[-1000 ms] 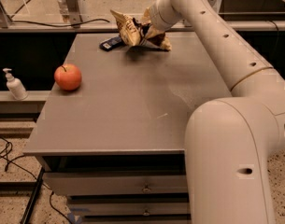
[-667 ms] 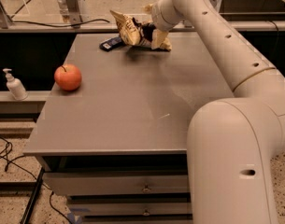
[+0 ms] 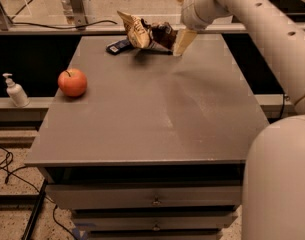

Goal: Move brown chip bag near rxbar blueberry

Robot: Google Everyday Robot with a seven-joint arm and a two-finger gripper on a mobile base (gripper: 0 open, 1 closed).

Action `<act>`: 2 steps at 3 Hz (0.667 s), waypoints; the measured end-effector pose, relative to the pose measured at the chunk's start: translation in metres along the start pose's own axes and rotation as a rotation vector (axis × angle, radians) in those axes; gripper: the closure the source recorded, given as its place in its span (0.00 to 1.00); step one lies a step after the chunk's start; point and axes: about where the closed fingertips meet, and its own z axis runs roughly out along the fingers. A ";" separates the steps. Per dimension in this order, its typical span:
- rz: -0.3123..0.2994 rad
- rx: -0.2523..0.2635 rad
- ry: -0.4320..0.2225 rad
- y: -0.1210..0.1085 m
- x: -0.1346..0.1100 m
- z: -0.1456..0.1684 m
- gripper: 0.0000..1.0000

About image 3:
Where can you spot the brown chip bag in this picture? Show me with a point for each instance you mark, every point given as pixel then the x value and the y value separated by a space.
pixel 142 35

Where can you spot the blueberry rxbar wrapper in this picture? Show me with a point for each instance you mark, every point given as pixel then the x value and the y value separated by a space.
pixel 118 47

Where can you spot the grey drawer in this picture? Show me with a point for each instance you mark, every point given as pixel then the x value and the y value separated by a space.
pixel 82 197
pixel 160 221

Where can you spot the left metal bracket post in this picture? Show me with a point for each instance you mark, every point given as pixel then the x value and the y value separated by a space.
pixel 75 13

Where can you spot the lower grey drawer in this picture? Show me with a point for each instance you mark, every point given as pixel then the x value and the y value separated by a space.
pixel 160 221

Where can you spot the white pump bottle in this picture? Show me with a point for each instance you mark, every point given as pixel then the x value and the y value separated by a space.
pixel 15 91

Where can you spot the red apple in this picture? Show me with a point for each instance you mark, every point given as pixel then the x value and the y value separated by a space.
pixel 72 82

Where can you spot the upper grey drawer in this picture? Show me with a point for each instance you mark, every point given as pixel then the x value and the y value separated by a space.
pixel 82 197

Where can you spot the black floor rail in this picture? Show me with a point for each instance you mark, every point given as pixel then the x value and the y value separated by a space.
pixel 37 206

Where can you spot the grey drawer cabinet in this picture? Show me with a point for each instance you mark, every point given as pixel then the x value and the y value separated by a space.
pixel 149 119

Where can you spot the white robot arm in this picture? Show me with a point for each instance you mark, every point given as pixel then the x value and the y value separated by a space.
pixel 273 199

